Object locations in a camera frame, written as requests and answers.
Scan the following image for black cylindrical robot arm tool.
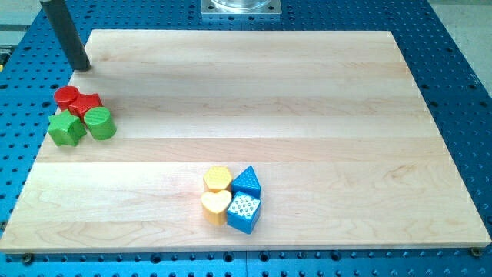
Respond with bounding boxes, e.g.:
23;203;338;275
40;0;90;71

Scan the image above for blue cube block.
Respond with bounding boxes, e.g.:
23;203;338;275
227;192;262;234

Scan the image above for blue triangle block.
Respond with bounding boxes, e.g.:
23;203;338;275
231;166;261;199

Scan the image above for yellow hexagon block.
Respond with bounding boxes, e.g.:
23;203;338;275
203;166;233;192

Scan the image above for yellow heart block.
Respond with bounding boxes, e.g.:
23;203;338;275
201;190;232;226

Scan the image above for light wooden board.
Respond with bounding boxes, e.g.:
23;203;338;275
1;29;490;253

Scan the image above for green cylinder block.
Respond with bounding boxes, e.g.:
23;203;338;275
84;106;117;140

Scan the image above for red star block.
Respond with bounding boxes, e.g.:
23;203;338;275
68;93;103;122

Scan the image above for green star block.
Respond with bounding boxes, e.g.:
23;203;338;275
48;110;87;146

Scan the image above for red cylinder block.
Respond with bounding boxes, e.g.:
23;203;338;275
53;85;80;111

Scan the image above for blue perforated metal table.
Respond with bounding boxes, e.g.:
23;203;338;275
1;1;491;276

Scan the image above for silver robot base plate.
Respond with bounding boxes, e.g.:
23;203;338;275
201;0;282;16

